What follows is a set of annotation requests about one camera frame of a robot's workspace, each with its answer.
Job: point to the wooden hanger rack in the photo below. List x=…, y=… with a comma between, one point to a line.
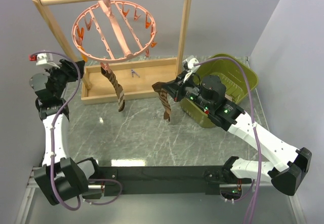
x=96, y=87

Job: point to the green plastic bin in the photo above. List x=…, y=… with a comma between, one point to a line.
x=230, y=76

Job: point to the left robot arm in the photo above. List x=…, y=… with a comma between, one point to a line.
x=60, y=178

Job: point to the aluminium rail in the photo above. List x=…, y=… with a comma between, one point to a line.
x=31, y=181

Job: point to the pink round clip hanger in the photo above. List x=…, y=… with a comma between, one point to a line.
x=87, y=19

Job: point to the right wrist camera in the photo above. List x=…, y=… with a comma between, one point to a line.
x=191, y=65

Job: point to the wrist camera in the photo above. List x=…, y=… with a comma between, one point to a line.
x=44, y=60
x=191, y=65

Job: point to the pink plastic clip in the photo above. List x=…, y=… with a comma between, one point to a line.
x=105, y=66

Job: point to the black base bar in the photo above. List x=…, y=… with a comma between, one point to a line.
x=164, y=180

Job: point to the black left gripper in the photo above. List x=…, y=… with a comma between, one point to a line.
x=69, y=69

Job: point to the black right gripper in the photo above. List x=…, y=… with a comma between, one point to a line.
x=176, y=89

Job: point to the brown striped sock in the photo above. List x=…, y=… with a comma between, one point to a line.
x=119, y=91
x=163, y=96

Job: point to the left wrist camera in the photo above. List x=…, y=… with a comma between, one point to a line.
x=44, y=60

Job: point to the purple plastic clip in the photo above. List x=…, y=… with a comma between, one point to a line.
x=134, y=73

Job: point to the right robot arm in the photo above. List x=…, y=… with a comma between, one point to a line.
x=286, y=165

